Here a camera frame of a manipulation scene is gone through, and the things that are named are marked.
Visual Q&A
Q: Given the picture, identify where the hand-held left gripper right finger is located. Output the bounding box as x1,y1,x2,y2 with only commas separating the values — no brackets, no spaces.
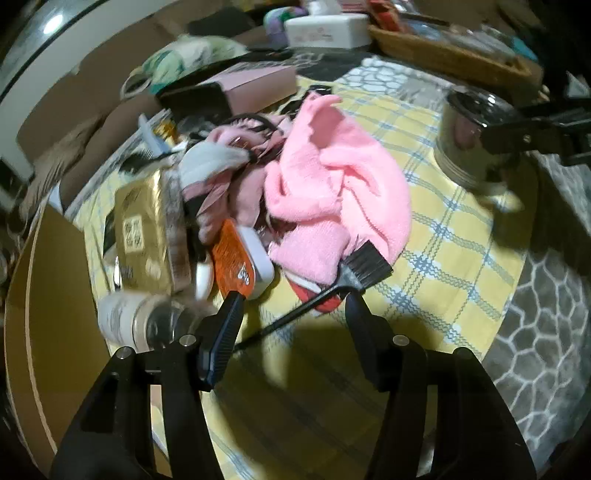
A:
344,293,539,480

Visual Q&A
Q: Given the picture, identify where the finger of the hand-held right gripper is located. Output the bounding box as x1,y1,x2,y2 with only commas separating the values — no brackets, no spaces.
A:
517,102,591,121
481,117,591,156

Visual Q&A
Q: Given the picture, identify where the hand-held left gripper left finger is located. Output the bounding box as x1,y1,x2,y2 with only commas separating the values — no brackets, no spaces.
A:
48,292,245,480

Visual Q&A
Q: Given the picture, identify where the black tint brush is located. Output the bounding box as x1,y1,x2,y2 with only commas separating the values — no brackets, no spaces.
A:
233,242,394,357

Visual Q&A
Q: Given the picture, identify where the metal cup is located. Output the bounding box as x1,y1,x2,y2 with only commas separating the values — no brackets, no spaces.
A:
433,89,525,195

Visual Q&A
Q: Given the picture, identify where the gold tissue pack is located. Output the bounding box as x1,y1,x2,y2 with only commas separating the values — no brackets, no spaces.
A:
113,178,188,296

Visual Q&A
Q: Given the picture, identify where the bright pink towel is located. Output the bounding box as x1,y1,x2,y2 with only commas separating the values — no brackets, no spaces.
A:
263,91,413,283

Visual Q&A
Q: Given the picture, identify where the white grey cloth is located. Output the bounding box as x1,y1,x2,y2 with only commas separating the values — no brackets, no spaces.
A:
178,141,252,195

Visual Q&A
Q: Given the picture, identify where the brown cardboard box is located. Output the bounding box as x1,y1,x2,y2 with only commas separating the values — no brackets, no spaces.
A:
4,203,162,478

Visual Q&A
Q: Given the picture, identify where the pink box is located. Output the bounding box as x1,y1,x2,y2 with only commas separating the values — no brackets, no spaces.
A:
198,65,298,118

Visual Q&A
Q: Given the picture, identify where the red white pouch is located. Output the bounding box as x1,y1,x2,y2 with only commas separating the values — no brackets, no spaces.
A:
287,272,343,315

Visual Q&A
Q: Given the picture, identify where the orange packet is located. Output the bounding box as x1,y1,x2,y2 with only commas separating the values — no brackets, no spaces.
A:
211,219,259,301

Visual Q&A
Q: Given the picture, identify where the small white case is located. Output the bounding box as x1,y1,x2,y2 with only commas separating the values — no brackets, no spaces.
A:
238,226,276,287

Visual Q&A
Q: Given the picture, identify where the clear bottle white label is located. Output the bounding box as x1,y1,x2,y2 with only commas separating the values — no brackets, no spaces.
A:
97,293,206,354

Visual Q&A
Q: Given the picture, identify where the yellow plaid tablecloth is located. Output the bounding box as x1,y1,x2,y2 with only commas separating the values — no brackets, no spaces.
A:
65,76,539,480

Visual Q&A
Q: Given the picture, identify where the wicker basket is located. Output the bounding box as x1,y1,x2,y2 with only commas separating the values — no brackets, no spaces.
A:
368,24,543,90

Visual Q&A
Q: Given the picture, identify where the dusty pink cloth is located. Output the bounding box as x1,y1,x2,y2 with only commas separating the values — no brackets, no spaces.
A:
198,115,296,241

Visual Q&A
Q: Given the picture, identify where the grey patterned table cover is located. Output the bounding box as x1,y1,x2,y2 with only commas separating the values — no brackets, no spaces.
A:
295,54,591,462

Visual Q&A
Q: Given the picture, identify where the blue nail file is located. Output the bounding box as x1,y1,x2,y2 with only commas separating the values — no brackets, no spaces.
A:
137,114,172,155

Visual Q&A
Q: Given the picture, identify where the white tissue box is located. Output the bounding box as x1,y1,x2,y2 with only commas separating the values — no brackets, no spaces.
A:
283,13,371,51

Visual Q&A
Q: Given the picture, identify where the black moon-print case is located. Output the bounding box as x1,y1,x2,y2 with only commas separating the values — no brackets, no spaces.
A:
159,83,232,123

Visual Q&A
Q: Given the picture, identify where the brown sofa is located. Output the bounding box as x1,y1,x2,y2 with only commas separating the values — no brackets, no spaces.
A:
14,0,287,208

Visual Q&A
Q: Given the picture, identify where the purple round toy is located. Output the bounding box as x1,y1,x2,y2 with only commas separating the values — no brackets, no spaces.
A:
263,6,303,47

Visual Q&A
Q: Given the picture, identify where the green white printed pillow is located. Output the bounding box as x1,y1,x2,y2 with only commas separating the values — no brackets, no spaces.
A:
134,34,247,95

